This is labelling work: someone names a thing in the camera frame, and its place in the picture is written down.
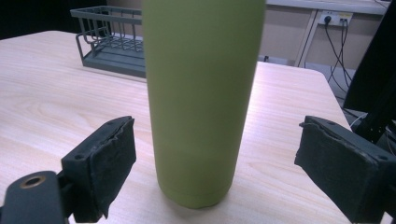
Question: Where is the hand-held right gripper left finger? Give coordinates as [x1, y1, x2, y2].
[61, 116, 137, 224]

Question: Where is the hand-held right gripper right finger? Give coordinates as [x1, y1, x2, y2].
[294, 115, 396, 224]

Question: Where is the dark grey wire rack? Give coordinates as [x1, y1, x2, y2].
[70, 5, 148, 79]

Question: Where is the green bottle with white cap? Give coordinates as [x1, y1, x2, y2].
[141, 0, 267, 210]

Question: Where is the black power cable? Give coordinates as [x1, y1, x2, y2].
[327, 19, 349, 94]
[323, 16, 353, 82]

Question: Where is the white wall power socket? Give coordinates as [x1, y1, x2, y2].
[318, 10, 354, 27]

